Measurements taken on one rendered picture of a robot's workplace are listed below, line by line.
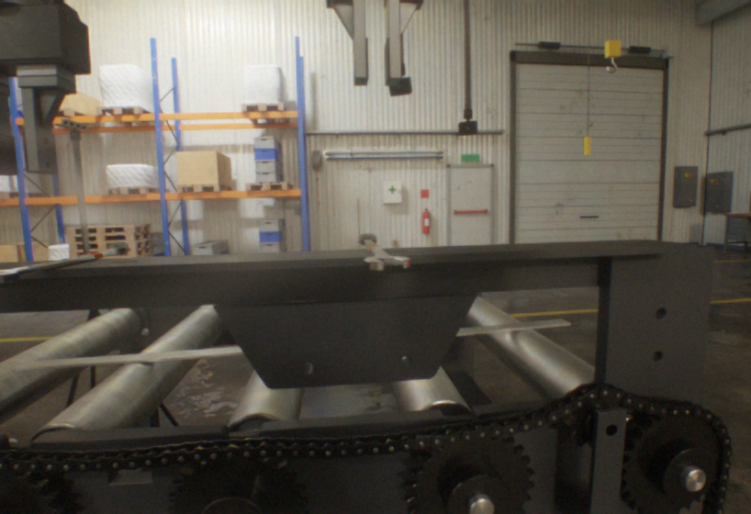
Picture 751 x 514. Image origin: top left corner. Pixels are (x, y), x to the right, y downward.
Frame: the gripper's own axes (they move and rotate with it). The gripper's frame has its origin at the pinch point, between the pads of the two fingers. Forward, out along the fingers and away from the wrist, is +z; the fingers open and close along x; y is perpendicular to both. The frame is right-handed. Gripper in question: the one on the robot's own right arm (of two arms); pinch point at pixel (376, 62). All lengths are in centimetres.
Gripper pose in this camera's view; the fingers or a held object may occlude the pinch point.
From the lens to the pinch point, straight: 45.4
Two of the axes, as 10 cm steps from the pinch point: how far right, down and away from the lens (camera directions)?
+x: 9.9, -0.4, 1.0
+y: 1.0, 1.2, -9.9
